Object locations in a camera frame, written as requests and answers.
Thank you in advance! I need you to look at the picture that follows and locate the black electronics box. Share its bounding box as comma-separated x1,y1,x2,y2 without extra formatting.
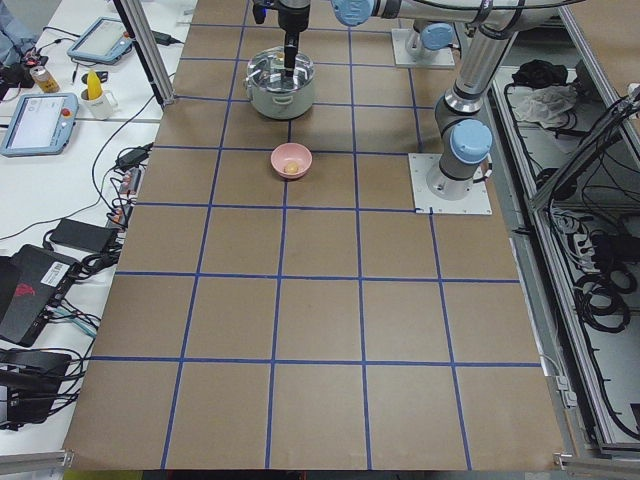
1,349,71,431

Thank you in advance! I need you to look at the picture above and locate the white mug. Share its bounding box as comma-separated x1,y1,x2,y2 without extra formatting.
81,89,119,120

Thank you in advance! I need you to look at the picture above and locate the yellow banana toy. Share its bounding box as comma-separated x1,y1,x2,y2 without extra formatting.
86,70,103,101

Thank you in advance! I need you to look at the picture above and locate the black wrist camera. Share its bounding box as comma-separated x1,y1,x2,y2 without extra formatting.
252,0,267,25

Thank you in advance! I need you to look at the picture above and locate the black laptop with red logo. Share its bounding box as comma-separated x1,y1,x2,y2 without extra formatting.
1,245,78,347

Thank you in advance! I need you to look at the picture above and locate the small black power brick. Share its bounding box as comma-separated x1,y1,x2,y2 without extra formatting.
115,146,150,171

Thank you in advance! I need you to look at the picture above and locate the near teach pendant tablet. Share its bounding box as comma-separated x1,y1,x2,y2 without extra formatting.
1,93,79,157

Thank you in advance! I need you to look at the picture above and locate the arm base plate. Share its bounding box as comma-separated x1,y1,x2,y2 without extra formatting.
391,29,455,70
408,153,492,216

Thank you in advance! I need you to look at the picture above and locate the white electric cooking pot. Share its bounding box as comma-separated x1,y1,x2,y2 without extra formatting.
244,76,315,120

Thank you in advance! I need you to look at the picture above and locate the yellow drink can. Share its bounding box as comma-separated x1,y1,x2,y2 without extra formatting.
30,65,60,94

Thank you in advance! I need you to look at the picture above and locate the aluminium frame post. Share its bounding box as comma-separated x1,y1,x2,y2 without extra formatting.
114,0,175,109

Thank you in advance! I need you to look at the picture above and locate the black power adapter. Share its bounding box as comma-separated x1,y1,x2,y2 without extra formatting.
49,219,118,253

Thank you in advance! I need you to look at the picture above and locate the far teach pendant tablet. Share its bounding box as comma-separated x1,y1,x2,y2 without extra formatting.
67,17,132,65

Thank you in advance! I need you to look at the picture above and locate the teach pendant tablet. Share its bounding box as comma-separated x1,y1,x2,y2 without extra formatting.
67,17,132,65
1,93,79,157

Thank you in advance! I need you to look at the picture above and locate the pink bowl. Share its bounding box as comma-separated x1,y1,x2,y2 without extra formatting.
270,143,313,180

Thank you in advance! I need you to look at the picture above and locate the white crumpled cloth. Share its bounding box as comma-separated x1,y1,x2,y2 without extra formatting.
514,86,578,128

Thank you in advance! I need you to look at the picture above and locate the black cloth bundle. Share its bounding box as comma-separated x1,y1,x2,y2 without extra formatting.
512,59,568,89

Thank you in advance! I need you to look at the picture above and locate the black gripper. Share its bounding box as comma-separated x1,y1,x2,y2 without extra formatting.
278,0,310,76

